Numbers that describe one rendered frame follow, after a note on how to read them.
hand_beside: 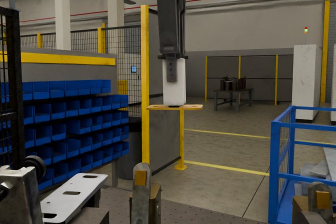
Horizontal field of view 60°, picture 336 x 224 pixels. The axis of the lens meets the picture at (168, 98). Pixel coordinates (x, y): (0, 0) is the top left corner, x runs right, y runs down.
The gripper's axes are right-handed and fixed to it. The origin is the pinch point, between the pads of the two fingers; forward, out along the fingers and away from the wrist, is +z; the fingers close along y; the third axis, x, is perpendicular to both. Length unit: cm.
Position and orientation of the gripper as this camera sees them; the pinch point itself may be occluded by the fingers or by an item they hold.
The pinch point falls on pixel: (174, 81)
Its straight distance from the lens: 44.3
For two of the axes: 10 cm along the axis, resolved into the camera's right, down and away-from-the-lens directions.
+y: 1.8, -1.0, 9.8
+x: -9.8, 0.1, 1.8
